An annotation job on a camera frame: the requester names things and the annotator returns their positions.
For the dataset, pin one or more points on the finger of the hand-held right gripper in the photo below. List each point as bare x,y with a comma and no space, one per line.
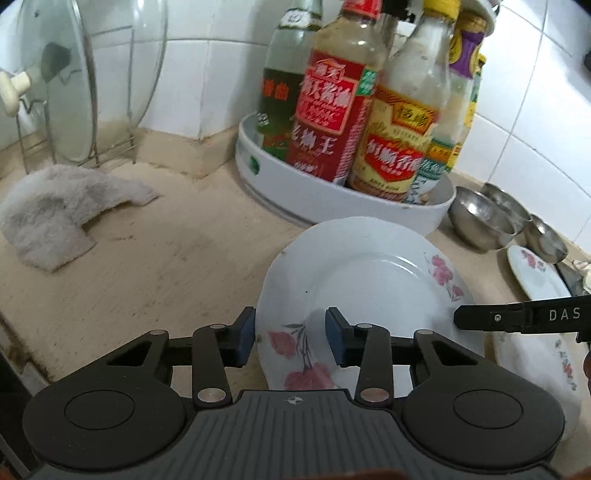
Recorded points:
489,317

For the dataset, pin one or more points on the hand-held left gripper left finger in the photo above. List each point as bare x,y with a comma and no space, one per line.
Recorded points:
247,334

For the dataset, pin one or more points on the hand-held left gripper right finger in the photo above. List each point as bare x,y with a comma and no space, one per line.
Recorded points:
333,337

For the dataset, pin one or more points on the deep white floral plate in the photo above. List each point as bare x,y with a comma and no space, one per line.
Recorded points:
545,374

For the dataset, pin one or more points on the white towel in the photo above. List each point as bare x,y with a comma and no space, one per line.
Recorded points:
581,267

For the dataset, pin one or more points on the white two-tier condiment rack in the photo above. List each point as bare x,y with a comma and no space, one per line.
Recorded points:
295,196

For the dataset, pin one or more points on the green label sauce bottle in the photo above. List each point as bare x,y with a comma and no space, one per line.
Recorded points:
436,168

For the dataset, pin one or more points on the yellow red label vinegar bottle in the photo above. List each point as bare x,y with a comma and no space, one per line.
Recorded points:
401,138

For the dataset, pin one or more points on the red label soy sauce bottle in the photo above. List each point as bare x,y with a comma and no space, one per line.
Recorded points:
323,115

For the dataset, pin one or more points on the white dish cloth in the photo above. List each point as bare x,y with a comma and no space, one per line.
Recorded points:
51,212

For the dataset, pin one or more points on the green glass bottle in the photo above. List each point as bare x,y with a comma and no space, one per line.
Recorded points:
281,92

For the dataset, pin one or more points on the purple label clear bottle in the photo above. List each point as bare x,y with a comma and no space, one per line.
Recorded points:
466,50

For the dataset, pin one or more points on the glass lid with cream knob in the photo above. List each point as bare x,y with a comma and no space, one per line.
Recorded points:
60,106

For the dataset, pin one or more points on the glass lid with black knob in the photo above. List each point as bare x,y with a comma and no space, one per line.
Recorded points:
147,46

